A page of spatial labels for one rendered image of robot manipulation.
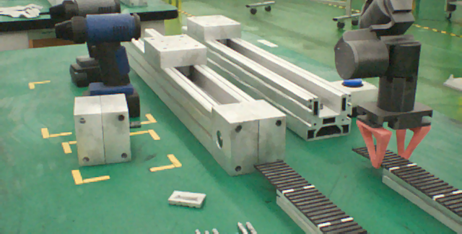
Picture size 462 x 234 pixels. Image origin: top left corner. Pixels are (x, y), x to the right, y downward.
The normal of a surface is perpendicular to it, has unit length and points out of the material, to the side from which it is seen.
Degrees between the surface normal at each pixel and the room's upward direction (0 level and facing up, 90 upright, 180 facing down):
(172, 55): 90
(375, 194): 0
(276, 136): 90
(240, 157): 90
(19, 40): 90
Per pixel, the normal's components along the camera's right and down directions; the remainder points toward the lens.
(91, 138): 0.24, 0.31
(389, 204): 0.00, -0.95
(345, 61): -0.95, 0.10
